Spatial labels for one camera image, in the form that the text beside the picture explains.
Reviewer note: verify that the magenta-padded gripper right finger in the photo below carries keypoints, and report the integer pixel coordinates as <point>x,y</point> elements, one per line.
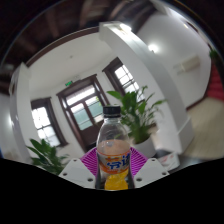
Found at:
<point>150,171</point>

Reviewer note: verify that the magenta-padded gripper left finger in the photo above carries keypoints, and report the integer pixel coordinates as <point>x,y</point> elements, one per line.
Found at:
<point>76,171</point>

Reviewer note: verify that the clear orange-label drink bottle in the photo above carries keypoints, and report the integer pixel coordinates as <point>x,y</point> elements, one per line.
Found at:
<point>113,156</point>

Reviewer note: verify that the white printed paper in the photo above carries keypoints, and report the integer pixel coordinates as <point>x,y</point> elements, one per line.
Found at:
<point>169,160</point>

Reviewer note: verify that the leafy plant in white pot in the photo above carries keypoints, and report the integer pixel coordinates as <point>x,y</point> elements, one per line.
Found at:
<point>136,113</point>
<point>46,155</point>

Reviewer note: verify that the dark-framed window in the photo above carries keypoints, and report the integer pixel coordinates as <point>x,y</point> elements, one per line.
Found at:
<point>43,121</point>
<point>125,78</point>

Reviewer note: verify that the dark wooden glass door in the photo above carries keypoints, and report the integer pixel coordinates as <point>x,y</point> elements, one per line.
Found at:
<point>83,110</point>

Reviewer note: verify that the green exit sign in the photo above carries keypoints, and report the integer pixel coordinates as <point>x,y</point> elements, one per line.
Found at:
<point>68,83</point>

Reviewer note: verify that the red carpeted stairs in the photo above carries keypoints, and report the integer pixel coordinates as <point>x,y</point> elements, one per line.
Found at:
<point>217,85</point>

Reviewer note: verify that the small green plant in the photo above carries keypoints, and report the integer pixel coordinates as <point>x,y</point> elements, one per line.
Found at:
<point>214,54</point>

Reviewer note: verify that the white wall unit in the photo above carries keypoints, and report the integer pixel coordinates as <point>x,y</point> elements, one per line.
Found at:
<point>187,64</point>

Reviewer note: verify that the glowing wall lamp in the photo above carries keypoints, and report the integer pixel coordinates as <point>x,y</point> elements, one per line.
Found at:
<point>153,48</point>

